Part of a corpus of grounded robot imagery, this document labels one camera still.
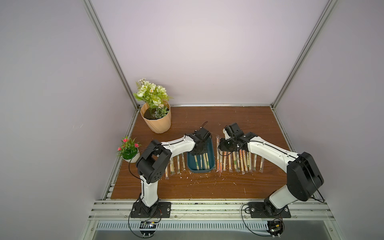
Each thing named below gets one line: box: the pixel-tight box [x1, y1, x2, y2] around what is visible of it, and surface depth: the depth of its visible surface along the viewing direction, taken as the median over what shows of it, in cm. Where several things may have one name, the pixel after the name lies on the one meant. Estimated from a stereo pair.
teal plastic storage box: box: [187, 136, 215, 174], surface depth 90 cm
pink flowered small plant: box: [117, 136, 142, 160], surface depth 85 cm
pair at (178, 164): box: [177, 155, 180, 173], surface depth 90 cm
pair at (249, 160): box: [247, 151, 252, 171], surface depth 91 cm
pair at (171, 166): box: [170, 157, 175, 175], surface depth 89 cm
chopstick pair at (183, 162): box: [181, 154, 186, 170], surface depth 91 cm
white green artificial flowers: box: [133, 78, 174, 119], surface depth 92 cm
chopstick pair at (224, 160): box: [222, 151, 227, 172], surface depth 92 cm
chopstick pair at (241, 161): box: [239, 149, 245, 175], surface depth 91 cm
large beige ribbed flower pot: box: [140, 101, 172, 134], surface depth 96 cm
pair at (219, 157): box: [216, 136, 223, 173], surface depth 91 cm
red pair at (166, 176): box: [165, 166, 170, 180], surface depth 87 cm
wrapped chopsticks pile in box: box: [194, 152, 210, 170], surface depth 91 cm
